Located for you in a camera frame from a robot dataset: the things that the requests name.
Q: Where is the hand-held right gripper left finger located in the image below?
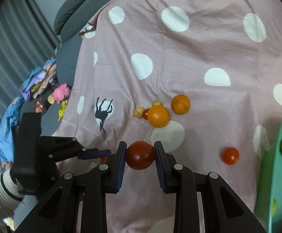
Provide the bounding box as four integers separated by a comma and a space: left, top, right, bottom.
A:
15, 141, 127, 233

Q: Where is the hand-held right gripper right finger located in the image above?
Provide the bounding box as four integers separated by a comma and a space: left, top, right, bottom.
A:
154, 141, 268, 233

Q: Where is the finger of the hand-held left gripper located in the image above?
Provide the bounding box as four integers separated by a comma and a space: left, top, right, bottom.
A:
40, 136, 111, 163

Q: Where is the dark red tomato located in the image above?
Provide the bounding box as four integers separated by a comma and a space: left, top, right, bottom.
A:
126, 141, 156, 170

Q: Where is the orange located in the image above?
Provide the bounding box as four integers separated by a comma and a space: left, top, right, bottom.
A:
147, 105, 170, 128
171, 95, 191, 115

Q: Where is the green bowl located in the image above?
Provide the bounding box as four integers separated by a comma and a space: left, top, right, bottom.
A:
254, 108, 282, 233

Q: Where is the person's left forearm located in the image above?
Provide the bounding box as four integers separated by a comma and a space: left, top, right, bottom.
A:
0, 167, 25, 224

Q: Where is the blue plastic bag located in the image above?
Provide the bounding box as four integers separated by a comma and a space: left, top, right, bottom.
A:
0, 96, 25, 163

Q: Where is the red snack packet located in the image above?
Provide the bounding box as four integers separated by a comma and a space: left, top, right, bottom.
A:
34, 99, 46, 113

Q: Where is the yellow wrapper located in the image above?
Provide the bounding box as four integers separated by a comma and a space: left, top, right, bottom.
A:
58, 101, 68, 121

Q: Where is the pink plush toy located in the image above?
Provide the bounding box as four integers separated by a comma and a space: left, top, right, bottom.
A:
53, 84, 71, 103

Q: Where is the pile of colourful clothes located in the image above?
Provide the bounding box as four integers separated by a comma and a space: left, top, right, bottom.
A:
20, 59, 59, 100

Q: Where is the grey sofa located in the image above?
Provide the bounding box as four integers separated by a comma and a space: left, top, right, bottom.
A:
22, 33, 83, 136

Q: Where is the pink polka-dot blanket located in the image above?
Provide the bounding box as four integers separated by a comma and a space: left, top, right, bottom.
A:
56, 0, 282, 233

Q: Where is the grey cushion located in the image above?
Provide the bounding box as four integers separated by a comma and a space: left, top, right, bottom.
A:
54, 0, 153, 36

